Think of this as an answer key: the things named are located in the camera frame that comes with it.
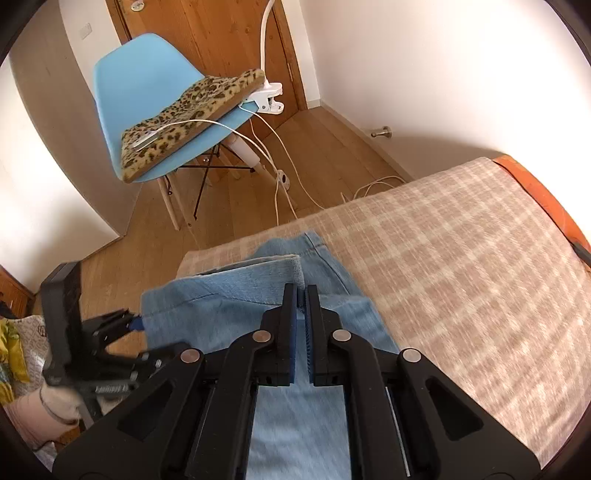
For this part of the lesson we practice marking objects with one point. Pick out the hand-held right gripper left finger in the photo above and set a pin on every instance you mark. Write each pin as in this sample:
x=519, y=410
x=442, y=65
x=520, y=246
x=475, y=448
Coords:
x=290, y=332

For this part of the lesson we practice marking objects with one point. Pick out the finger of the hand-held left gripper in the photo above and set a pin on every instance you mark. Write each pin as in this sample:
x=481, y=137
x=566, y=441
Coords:
x=147, y=357
x=117, y=324

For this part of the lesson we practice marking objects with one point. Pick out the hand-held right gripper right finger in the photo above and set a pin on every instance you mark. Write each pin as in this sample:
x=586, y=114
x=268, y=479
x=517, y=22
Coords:
x=313, y=332

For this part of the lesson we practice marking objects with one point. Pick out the light blue pants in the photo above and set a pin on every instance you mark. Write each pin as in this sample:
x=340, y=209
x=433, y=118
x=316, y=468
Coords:
x=221, y=314

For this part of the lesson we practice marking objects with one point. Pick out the person's left hand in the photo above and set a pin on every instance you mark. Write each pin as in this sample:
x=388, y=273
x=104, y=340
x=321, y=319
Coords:
x=57, y=401

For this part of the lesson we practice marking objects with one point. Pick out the white patterned cloth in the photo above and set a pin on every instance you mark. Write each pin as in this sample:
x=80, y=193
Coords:
x=32, y=332

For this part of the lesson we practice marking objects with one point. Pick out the wooden cabinet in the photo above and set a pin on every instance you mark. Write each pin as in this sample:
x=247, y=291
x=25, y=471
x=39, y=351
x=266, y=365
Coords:
x=14, y=290

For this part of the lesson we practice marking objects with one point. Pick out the yellow patterned cloth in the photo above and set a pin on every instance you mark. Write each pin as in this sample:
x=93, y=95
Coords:
x=10, y=353

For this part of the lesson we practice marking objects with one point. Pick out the beige plaid blanket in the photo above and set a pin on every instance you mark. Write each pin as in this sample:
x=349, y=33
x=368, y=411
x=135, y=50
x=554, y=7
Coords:
x=461, y=277

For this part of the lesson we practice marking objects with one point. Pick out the metal door stopper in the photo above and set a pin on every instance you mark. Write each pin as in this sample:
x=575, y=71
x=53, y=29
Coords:
x=382, y=133

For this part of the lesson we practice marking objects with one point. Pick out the leopard print cushion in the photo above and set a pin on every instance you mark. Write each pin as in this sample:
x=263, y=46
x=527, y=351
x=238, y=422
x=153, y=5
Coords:
x=194, y=106

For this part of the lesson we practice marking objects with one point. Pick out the blue chair with wooden legs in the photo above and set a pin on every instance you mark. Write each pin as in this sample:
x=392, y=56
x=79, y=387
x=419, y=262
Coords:
x=134, y=83

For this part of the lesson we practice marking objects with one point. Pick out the white clamp lamp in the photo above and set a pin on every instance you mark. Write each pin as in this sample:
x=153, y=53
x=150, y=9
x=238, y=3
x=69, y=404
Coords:
x=265, y=97

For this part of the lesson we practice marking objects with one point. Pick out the orange bed sheet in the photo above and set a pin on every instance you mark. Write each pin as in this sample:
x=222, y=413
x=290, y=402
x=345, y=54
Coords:
x=535, y=184

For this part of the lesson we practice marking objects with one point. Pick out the wooden door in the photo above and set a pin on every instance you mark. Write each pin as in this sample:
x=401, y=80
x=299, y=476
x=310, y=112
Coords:
x=217, y=37

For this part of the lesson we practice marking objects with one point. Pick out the white wall switch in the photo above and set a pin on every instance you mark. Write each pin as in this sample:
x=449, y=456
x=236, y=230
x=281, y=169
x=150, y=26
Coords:
x=85, y=31

